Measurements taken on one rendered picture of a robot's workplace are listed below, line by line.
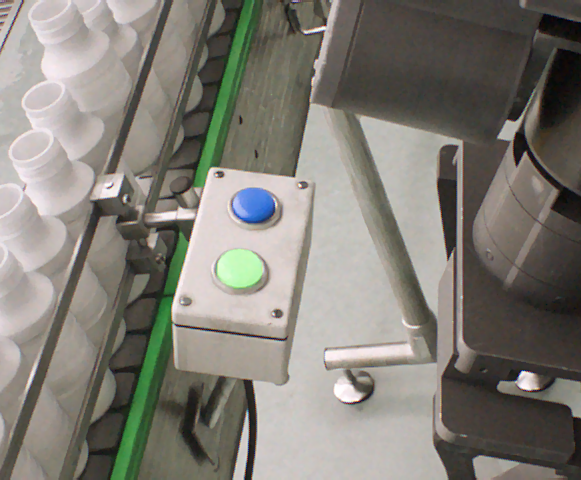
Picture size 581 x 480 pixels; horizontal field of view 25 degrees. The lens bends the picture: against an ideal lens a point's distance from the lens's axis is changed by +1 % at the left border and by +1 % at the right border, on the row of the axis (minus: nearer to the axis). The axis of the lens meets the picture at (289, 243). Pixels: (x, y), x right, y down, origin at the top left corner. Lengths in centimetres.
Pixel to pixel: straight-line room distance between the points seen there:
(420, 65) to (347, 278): 205
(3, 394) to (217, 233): 18
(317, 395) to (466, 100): 189
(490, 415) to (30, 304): 52
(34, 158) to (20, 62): 244
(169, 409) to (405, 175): 160
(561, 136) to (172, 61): 81
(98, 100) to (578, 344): 67
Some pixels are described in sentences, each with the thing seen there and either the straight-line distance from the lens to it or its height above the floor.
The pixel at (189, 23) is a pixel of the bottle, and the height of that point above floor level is 105.
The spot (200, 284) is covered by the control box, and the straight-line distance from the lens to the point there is 87.
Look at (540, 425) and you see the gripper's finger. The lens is 45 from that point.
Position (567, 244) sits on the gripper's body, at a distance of 43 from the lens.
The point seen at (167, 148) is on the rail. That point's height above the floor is 104.
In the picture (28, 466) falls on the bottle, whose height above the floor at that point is 108.
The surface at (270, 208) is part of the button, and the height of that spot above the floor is 111.
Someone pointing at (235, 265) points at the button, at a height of 112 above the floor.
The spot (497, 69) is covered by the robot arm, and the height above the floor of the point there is 147.
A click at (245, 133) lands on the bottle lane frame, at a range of 126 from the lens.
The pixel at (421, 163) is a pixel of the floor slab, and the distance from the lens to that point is 259.
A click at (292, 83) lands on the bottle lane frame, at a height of 87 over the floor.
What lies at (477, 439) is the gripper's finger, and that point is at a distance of 44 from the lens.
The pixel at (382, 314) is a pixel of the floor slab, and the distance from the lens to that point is 234.
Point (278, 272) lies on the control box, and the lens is 88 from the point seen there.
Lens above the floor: 171
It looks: 42 degrees down
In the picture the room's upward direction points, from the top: 25 degrees counter-clockwise
